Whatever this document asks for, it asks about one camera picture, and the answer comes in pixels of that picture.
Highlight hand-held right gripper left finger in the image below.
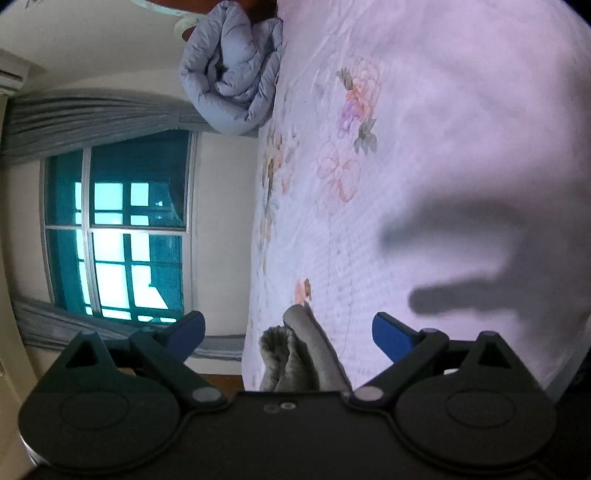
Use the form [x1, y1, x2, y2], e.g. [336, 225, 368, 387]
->
[41, 311, 229, 411]

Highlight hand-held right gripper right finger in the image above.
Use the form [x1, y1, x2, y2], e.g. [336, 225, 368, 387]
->
[348, 311, 536, 409]

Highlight grey-green pants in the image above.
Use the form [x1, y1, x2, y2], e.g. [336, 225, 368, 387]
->
[259, 305, 352, 393]

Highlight bed with pink floral sheet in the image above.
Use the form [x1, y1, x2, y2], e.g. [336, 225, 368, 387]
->
[240, 0, 591, 402]

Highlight grey curtain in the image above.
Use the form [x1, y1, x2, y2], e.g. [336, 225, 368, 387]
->
[0, 90, 259, 167]

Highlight rolled light blue quilt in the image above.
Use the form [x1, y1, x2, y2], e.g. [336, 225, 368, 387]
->
[179, 0, 286, 136]

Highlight white air conditioner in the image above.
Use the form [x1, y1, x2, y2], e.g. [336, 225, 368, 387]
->
[0, 51, 31, 95]

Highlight brown wooden headboard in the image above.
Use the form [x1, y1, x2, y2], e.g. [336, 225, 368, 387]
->
[129, 0, 280, 33]

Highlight window with white frame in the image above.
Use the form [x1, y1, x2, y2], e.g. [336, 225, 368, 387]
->
[39, 131, 199, 324]

